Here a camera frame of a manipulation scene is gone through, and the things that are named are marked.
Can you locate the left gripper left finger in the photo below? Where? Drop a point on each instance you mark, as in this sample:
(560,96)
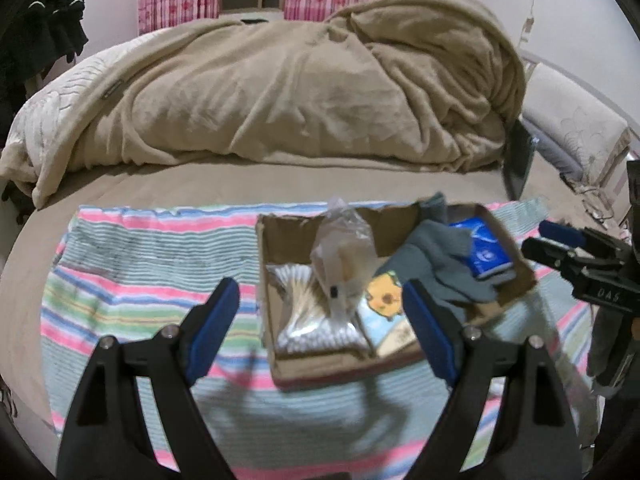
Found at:
(105,436)

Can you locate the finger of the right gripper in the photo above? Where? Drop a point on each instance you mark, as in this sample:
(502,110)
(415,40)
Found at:
(562,233)
(561,258)

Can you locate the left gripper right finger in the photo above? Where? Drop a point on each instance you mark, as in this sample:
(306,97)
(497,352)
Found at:
(534,437)

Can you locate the blue tissue pack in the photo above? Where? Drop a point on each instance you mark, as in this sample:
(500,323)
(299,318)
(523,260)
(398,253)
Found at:
(487,258)

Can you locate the grey knit gloves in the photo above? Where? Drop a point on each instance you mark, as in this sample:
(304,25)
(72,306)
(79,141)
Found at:
(437,254)

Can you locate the cartoon tissue pack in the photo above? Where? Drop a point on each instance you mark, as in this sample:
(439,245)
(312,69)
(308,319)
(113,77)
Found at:
(382,316)

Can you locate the clear plastic bag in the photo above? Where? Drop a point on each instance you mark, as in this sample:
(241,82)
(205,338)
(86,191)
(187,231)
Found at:
(344,258)

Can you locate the cotton swab bag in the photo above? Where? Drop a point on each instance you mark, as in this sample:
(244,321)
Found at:
(309,327)

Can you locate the grey pillow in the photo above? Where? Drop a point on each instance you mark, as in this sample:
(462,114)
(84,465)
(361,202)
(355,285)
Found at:
(553,152)

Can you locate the standing tablet mirror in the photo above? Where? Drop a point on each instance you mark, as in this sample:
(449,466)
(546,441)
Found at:
(519,153)

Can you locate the white embroidered pillow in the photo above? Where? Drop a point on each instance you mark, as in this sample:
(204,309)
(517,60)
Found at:
(582,126)

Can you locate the striped colourful towel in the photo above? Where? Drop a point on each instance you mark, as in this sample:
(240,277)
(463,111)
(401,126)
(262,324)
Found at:
(129,272)

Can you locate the beige fleece blanket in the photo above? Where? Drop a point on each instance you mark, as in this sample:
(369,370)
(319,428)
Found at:
(425,85)

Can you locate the brown cardboard box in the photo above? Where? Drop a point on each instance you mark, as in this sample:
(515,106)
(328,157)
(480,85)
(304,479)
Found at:
(289,239)

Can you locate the white quilt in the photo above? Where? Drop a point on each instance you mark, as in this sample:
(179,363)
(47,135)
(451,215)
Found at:
(35,124)

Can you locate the black hanging clothes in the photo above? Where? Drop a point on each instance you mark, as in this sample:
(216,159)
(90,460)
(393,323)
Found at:
(38,34)

